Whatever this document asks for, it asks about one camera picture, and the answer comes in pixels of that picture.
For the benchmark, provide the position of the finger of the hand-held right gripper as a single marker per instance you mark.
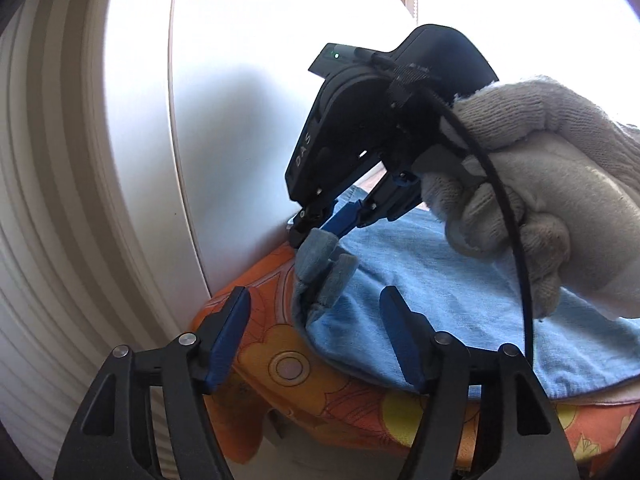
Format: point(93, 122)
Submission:
point(345, 217)
point(305, 220)

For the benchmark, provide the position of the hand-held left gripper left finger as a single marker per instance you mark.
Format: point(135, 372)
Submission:
point(225, 345)

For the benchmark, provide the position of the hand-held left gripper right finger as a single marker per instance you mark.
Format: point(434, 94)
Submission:
point(405, 340)

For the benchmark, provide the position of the blue denim pants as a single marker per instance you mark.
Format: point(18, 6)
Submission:
point(450, 320)

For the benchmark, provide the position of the person's right hand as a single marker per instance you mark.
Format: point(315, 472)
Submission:
point(550, 185)

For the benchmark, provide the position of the orange floral tablecloth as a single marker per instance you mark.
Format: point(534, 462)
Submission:
point(280, 395)

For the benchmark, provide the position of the white cabinet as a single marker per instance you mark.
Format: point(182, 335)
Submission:
point(225, 85)

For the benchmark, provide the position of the white ribbed panel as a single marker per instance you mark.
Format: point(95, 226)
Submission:
point(75, 210)

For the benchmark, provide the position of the beige mat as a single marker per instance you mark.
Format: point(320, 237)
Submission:
point(615, 396)

